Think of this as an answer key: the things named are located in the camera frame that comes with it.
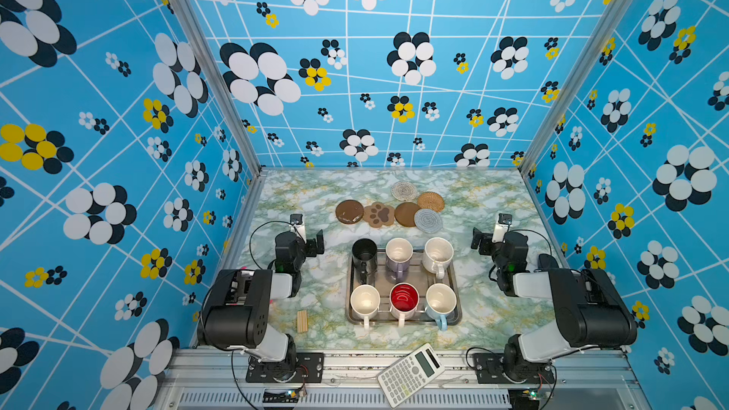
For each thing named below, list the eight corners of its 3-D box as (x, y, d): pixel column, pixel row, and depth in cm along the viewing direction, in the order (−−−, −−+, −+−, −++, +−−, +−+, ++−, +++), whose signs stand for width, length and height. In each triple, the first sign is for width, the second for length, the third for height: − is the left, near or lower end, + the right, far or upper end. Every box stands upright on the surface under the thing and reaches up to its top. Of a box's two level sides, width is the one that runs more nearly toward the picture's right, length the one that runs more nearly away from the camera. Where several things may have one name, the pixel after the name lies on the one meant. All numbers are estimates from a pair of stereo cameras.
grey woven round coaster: (415, 233, 102) (416, 231, 101) (413, 211, 109) (413, 208, 107) (443, 233, 102) (444, 231, 101) (439, 211, 109) (440, 208, 107)
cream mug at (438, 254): (424, 284, 90) (429, 272, 83) (420, 250, 98) (424, 236, 91) (451, 284, 90) (458, 272, 83) (445, 250, 98) (451, 236, 91)
